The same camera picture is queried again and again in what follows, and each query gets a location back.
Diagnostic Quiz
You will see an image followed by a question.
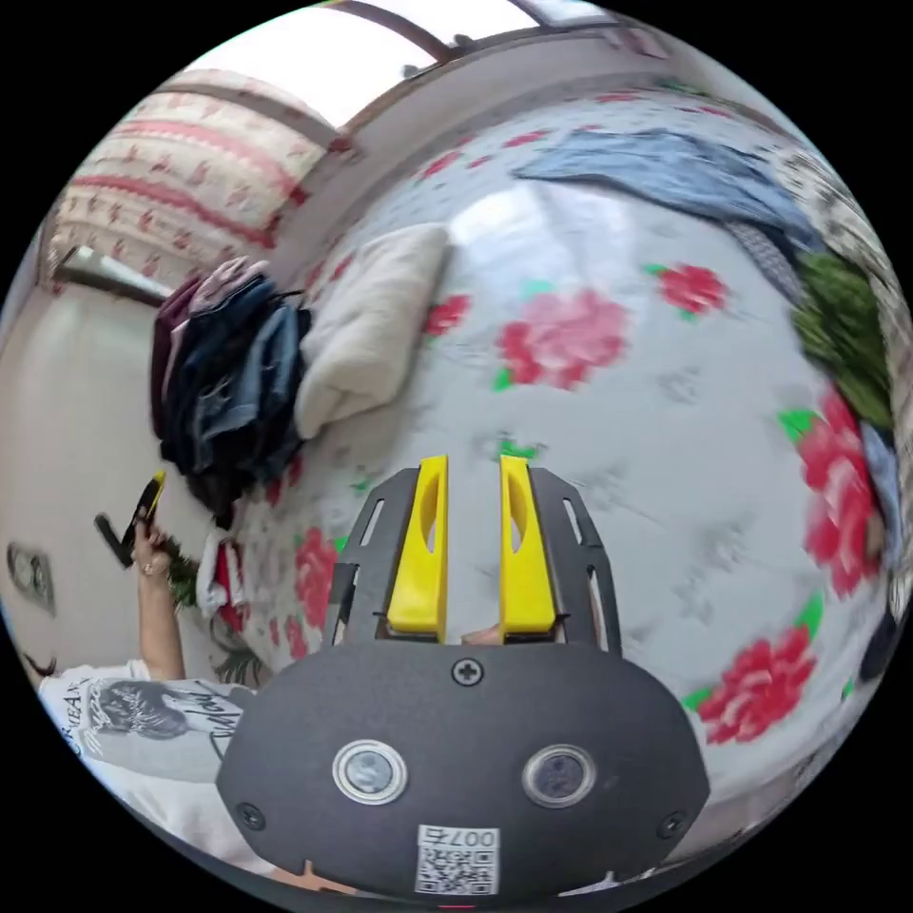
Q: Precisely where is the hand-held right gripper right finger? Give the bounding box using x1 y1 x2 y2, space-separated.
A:
498 454 558 638

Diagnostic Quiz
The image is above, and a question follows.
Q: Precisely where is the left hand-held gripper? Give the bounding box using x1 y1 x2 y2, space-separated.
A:
119 468 169 563

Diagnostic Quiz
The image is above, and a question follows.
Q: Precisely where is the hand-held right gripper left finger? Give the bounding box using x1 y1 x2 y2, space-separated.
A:
385 455 451 637

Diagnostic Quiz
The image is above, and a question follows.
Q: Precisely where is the person's left forearm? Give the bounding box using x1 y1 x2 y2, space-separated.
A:
135 573 189 680

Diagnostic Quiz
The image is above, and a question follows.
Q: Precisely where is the person's left hand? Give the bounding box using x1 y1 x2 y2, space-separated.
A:
132 526 173 583

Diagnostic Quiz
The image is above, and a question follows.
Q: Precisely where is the bed with flower print sheet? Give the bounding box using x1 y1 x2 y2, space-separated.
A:
206 42 902 861

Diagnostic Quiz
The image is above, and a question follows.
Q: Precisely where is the pile of clothes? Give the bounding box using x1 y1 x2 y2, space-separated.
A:
148 256 316 531

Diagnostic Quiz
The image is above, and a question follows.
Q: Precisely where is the person's body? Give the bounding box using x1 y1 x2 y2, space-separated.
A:
25 652 281 880

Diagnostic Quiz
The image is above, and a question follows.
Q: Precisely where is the white pillow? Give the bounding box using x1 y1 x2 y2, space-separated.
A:
295 222 455 440

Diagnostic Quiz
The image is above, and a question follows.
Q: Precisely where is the pink patterned curtain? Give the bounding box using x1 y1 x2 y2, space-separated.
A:
45 87 338 301

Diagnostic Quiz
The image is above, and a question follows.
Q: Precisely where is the window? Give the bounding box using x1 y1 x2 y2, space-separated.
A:
324 0 647 69

